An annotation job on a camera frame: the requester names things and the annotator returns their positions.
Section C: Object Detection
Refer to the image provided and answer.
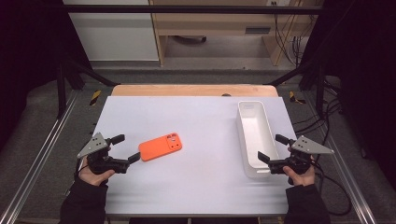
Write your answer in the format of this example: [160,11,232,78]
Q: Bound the white cabinet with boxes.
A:
[62,0,161,63]

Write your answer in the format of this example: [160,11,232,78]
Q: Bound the black curtain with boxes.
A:
[300,0,396,183]
[0,0,92,153]

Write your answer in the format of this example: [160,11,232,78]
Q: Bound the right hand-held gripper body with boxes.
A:
[268,134,335,175]

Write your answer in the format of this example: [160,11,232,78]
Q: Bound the grey desk label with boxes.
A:
[245,26,272,35]

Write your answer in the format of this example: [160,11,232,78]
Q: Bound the aluminium floor rail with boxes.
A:
[0,90,79,224]
[303,91,378,224]

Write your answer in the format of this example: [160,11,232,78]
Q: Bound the yellow black tape strip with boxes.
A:
[89,90,103,107]
[289,91,307,105]

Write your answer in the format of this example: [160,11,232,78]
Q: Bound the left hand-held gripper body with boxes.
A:
[77,132,130,175]

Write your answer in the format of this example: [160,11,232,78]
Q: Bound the wooden table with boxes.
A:
[111,83,279,98]

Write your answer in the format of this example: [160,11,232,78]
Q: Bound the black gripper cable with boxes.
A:
[310,160,353,217]
[74,163,91,180]

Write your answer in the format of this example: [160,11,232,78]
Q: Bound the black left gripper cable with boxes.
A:
[74,163,91,180]

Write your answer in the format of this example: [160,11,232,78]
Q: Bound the black frame post with brace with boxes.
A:
[56,58,120,119]
[263,59,327,119]

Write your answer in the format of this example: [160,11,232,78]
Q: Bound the white table board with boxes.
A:
[92,95,297,217]

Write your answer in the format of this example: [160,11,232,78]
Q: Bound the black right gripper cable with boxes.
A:
[310,160,353,217]

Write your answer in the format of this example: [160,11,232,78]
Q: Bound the black horizontal frame bar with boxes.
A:
[62,4,325,15]

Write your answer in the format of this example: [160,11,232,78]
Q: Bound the hanging black desk cables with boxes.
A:
[272,1,311,67]

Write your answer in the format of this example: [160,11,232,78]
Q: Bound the orange phone case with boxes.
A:
[138,132,183,162]

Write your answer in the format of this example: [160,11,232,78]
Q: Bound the white plastic bin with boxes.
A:
[236,100,281,179]

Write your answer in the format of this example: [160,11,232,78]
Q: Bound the bundle of black floor cables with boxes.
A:
[292,77,345,150]

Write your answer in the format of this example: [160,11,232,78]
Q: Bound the person's right hand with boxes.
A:
[282,164,317,188]

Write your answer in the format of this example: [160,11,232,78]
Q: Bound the wooden desk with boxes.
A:
[148,0,325,67]

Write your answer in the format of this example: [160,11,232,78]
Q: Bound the person's left hand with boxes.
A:
[77,154,117,188]

